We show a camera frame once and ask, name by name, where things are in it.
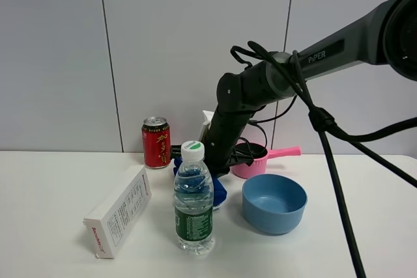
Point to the white cardboard box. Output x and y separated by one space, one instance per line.
112 220

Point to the clear water bottle green label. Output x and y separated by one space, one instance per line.
193 200

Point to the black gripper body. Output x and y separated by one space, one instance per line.
226 127

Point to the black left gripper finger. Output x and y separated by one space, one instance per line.
176 149

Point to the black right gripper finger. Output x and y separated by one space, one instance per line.
241 155

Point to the pink toy saucepan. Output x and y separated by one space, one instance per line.
260 156

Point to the blue cloth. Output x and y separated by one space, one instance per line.
220 193

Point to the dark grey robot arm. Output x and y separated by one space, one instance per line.
384 36

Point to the red drink can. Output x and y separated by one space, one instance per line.
156 142

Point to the blue plastic bowl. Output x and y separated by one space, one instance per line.
273 204

